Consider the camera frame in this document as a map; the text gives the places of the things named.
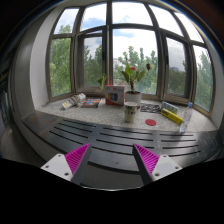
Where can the black patterned pouch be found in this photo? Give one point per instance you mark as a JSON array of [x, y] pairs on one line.
[[150, 108]]

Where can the red round coaster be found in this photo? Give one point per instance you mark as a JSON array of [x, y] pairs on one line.
[[150, 122]]

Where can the white paper cup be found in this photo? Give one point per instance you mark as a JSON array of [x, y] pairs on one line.
[[130, 109]]

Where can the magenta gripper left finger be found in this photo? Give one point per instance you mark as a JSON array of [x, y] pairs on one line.
[[70, 166]]

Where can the dark slatted radiator cover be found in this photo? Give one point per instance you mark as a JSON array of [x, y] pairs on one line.
[[112, 146]]

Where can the brown window frame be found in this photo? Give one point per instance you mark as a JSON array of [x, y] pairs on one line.
[[103, 37]]

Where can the red and white box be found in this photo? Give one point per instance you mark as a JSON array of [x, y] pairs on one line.
[[114, 95]]

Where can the white flower pot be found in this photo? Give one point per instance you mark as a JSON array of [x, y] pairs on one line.
[[133, 97]]

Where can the small green potted plant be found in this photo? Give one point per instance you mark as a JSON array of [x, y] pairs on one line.
[[101, 81]]

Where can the light blue packet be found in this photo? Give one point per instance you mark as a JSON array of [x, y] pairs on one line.
[[170, 107]]

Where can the stack of colourful books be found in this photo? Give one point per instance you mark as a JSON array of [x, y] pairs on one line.
[[91, 103]]

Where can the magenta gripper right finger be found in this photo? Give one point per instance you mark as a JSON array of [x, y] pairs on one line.
[[152, 166]]

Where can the green plant with red flowers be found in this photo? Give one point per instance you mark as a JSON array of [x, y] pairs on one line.
[[132, 75]]

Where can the yellow rectangular box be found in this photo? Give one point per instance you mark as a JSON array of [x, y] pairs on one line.
[[170, 115]]

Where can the rolled white package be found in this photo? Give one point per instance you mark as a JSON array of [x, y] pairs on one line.
[[76, 100]]

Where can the clear plastic water bottle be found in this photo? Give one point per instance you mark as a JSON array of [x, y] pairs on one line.
[[186, 118]]

